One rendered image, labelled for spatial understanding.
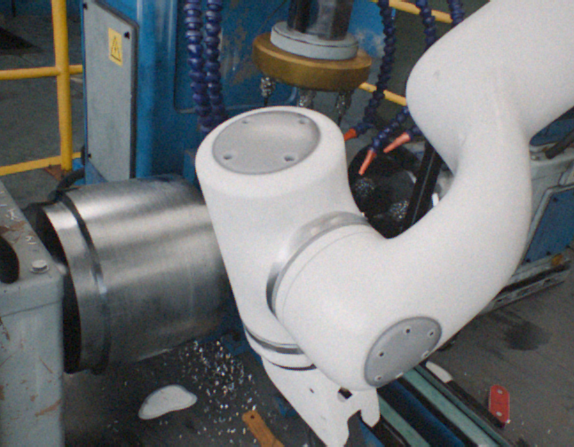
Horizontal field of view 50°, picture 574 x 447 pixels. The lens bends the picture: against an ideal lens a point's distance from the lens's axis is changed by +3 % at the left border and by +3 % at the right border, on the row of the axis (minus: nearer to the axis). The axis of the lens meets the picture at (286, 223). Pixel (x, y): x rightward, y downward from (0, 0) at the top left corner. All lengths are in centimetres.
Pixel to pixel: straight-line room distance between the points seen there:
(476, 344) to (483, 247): 99
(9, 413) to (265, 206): 52
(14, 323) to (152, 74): 49
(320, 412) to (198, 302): 38
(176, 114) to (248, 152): 74
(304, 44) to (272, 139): 55
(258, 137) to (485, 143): 12
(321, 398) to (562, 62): 26
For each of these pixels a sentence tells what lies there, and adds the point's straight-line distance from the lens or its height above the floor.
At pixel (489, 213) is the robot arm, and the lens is 31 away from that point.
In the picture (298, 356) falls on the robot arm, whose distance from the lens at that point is 40.
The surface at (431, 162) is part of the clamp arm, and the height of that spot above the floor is 121.
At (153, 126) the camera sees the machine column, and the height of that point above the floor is 115.
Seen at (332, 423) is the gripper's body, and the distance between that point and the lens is 46.
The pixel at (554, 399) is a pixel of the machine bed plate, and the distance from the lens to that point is 125.
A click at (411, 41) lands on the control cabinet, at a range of 446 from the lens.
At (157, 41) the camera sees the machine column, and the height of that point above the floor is 129.
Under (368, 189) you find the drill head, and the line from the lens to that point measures 115.
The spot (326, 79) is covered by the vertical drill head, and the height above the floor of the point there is 132.
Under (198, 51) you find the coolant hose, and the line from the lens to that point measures 77.
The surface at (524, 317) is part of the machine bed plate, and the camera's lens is 143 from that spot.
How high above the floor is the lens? 155
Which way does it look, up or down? 30 degrees down
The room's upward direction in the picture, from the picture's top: 10 degrees clockwise
